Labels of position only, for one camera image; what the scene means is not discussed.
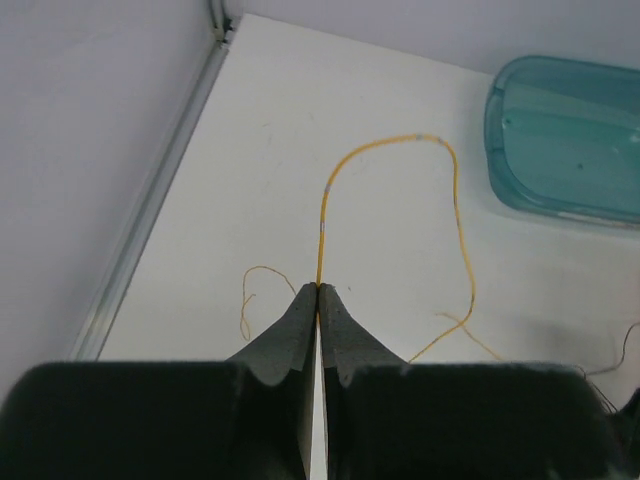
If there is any left aluminium frame post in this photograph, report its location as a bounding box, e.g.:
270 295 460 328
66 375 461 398
67 1 235 361

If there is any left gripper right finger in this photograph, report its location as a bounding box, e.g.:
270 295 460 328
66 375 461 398
318 284 639 479

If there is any teal transparent plastic bin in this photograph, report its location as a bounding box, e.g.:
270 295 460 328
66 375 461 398
483 56 639 228

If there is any yellow black wire bundle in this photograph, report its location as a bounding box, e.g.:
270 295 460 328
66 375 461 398
579 322 640 416

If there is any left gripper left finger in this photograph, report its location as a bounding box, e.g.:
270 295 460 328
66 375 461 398
1 283 318 479

